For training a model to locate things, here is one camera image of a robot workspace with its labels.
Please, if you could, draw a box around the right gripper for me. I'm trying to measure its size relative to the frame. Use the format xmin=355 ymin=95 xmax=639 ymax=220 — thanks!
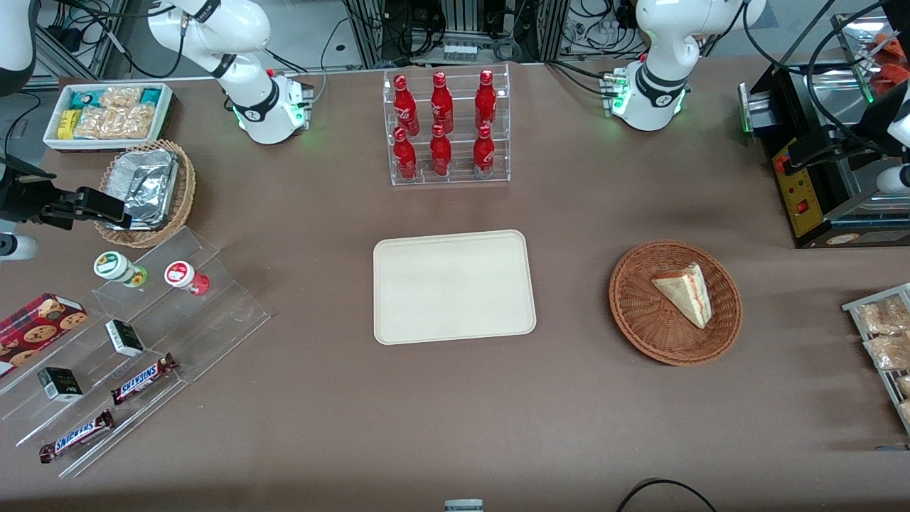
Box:
xmin=0 ymin=158 xmax=134 ymax=230

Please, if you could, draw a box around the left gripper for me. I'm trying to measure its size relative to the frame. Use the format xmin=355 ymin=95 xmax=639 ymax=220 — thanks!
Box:
xmin=789 ymin=87 xmax=910 ymax=172

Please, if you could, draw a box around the triangular sandwich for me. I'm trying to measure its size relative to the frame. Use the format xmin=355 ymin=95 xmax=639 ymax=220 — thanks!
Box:
xmin=651 ymin=263 xmax=713 ymax=329

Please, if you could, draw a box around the tan oval wicker basket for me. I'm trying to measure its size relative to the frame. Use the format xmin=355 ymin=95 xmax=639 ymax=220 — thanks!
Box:
xmin=95 ymin=139 xmax=196 ymax=249

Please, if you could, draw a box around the tray of packaged snacks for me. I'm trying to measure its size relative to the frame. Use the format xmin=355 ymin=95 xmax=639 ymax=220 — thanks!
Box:
xmin=842 ymin=283 xmax=910 ymax=434

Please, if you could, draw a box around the brown round wicker basket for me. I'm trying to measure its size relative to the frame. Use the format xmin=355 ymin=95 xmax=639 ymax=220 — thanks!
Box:
xmin=609 ymin=240 xmax=744 ymax=367

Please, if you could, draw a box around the cream plastic tray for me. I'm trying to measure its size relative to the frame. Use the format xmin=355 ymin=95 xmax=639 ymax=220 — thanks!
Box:
xmin=373 ymin=229 xmax=537 ymax=346

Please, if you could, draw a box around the aluminium foil container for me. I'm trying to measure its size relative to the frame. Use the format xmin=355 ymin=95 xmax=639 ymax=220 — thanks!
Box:
xmin=107 ymin=149 xmax=179 ymax=230

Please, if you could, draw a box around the green lid cup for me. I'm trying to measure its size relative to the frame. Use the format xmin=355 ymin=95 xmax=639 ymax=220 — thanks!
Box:
xmin=94 ymin=252 xmax=149 ymax=288

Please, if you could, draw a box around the black hot dog roller machine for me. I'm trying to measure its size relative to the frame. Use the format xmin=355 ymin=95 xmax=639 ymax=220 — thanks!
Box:
xmin=738 ymin=11 xmax=910 ymax=250

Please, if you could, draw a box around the clear bag of crackers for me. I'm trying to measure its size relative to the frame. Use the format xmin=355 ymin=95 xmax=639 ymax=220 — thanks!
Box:
xmin=73 ymin=105 xmax=156 ymax=140
xmin=100 ymin=87 xmax=144 ymax=110

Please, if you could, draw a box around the red lid cup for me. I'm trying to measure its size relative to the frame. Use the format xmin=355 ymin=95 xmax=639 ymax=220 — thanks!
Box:
xmin=164 ymin=261 xmax=210 ymax=296

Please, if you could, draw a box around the white rectangular snack bin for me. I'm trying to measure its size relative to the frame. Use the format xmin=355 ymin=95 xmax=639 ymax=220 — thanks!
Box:
xmin=43 ymin=82 xmax=174 ymax=152

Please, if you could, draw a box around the small black box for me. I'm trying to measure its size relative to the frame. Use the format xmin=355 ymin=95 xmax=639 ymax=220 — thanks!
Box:
xmin=37 ymin=367 xmax=84 ymax=402
xmin=105 ymin=319 xmax=145 ymax=357

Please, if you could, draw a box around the red cookie box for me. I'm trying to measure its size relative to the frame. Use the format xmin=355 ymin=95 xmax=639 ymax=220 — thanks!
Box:
xmin=0 ymin=293 xmax=88 ymax=378

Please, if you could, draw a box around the clear acrylic step display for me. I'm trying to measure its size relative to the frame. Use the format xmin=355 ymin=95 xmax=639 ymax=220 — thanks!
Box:
xmin=0 ymin=226 xmax=271 ymax=479

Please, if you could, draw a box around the snickers bar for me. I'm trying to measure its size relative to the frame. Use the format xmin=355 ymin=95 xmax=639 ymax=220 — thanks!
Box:
xmin=39 ymin=410 xmax=114 ymax=464
xmin=110 ymin=353 xmax=178 ymax=406

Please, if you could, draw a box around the red cola bottle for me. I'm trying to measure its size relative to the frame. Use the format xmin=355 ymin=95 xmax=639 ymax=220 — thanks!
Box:
xmin=393 ymin=127 xmax=418 ymax=180
xmin=473 ymin=124 xmax=496 ymax=178
xmin=474 ymin=69 xmax=498 ymax=130
xmin=392 ymin=74 xmax=420 ymax=136
xmin=429 ymin=124 xmax=453 ymax=177
xmin=430 ymin=71 xmax=454 ymax=134

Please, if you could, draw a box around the clear acrylic bottle rack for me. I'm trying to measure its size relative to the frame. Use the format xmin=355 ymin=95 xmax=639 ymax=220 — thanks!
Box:
xmin=382 ymin=64 xmax=511 ymax=187

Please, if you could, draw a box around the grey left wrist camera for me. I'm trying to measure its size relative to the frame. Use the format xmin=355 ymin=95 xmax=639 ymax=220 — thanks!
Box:
xmin=877 ymin=166 xmax=910 ymax=197

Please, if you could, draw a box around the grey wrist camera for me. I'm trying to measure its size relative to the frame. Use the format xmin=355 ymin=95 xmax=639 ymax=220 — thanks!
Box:
xmin=877 ymin=166 xmax=910 ymax=197
xmin=0 ymin=233 xmax=41 ymax=262

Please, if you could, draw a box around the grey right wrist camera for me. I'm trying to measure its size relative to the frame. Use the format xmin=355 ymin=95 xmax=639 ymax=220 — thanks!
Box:
xmin=0 ymin=233 xmax=41 ymax=262

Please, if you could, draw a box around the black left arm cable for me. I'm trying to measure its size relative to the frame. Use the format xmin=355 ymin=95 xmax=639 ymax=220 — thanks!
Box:
xmin=742 ymin=0 xmax=865 ymax=143

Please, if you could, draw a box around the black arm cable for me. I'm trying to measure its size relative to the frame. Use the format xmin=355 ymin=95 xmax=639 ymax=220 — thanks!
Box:
xmin=742 ymin=0 xmax=865 ymax=143
xmin=53 ymin=0 xmax=189 ymax=79

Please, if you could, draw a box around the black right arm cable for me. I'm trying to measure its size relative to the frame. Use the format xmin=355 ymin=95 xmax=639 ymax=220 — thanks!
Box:
xmin=53 ymin=0 xmax=189 ymax=79

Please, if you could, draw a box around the black floor cable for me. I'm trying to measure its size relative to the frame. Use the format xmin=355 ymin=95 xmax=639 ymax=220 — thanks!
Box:
xmin=615 ymin=479 xmax=719 ymax=512

